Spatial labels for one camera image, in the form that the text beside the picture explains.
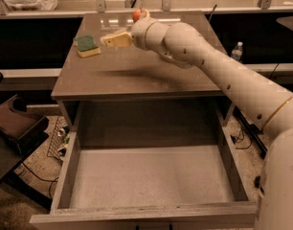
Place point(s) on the wire mesh basket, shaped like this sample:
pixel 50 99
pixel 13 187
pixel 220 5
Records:
pixel 59 141

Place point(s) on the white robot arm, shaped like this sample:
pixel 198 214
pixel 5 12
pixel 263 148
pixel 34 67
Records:
pixel 266 103

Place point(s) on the open grey top drawer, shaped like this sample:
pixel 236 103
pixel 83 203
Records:
pixel 178 188

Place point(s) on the red apple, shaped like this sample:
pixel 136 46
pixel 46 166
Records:
pixel 137 14

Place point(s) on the dark brown chair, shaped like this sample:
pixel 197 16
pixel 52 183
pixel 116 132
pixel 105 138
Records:
pixel 21 133

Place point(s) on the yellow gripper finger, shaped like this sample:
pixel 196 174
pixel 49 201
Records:
pixel 117 37
pixel 124 44

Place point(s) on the grey cabinet with glossy top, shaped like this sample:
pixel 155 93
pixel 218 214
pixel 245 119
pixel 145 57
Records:
pixel 127 73

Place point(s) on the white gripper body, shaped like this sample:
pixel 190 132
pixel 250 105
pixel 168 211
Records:
pixel 139 32

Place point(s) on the clear plastic water bottle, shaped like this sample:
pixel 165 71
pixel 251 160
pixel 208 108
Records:
pixel 237 51

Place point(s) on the black office chair base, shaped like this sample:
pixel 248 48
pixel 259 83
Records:
pixel 252 131

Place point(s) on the green and yellow sponge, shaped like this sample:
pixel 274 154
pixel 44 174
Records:
pixel 86 46

